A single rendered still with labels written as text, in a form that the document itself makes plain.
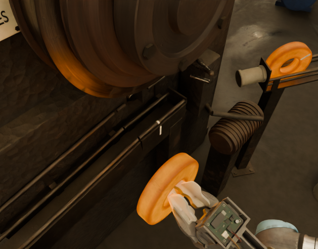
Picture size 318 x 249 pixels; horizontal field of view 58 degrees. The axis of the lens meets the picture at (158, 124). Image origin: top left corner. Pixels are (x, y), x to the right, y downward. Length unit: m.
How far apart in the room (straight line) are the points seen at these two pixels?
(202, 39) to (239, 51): 1.70
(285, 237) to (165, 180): 0.33
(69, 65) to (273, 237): 0.55
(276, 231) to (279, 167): 0.98
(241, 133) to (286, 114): 0.88
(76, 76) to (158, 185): 0.23
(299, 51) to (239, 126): 0.32
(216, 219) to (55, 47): 0.37
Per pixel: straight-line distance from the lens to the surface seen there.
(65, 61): 0.48
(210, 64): 0.88
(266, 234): 0.74
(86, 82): 0.53
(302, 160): 1.76
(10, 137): 0.67
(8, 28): 0.57
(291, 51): 1.05
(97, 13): 0.43
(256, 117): 1.09
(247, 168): 1.62
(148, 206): 0.53
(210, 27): 0.60
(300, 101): 2.05
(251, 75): 1.04
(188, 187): 0.56
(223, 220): 0.52
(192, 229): 0.56
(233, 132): 1.07
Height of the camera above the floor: 1.36
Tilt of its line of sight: 52 degrees down
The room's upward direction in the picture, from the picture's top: straight up
